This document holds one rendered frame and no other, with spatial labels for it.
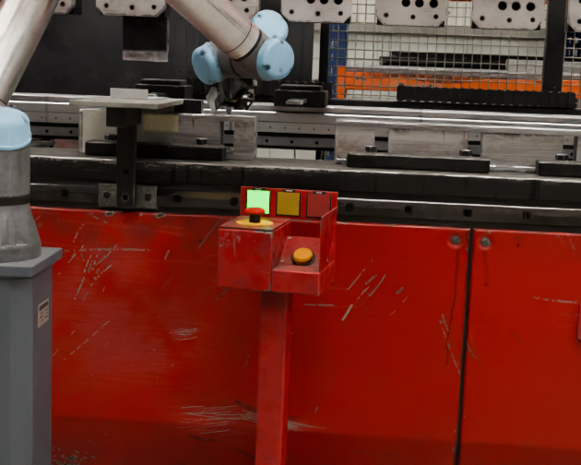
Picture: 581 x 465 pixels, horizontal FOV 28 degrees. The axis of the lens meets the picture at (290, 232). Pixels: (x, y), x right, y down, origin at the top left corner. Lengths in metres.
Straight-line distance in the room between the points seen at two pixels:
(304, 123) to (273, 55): 0.70
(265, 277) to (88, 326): 0.50
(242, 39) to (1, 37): 0.41
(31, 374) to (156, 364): 0.69
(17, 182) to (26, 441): 0.41
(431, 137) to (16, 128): 1.01
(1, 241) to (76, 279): 0.71
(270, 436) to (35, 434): 0.59
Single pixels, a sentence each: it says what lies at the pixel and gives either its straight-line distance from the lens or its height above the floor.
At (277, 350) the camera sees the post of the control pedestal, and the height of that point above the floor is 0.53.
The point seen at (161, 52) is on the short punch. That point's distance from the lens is 2.57.
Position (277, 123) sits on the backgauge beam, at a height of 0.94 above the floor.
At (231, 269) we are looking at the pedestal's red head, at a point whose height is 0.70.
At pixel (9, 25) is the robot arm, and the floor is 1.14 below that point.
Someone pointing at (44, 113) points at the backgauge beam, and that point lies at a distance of 2.89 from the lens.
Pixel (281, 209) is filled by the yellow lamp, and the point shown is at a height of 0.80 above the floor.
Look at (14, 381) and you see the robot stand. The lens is 1.85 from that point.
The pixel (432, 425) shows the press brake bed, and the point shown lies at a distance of 2.50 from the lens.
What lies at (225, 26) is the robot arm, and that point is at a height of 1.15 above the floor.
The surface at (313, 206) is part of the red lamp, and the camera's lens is 2.31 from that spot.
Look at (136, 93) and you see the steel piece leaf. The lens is 2.47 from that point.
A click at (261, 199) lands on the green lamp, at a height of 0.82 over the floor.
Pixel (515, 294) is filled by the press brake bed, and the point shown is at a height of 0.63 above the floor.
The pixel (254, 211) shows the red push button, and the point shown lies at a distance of 2.23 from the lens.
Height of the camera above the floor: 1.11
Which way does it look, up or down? 9 degrees down
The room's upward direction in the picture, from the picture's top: 2 degrees clockwise
